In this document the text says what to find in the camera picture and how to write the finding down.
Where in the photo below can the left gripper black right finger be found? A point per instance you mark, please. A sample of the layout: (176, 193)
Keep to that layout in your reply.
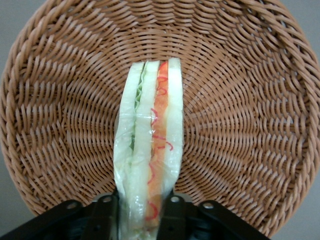
(180, 220)

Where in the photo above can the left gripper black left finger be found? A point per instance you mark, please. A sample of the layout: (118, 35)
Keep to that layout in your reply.
(100, 220)

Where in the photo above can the triangle sandwich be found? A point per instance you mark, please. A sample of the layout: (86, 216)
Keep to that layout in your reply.
(147, 140)

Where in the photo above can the brown round wicker basket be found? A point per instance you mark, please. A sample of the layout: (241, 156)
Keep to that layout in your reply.
(245, 100)

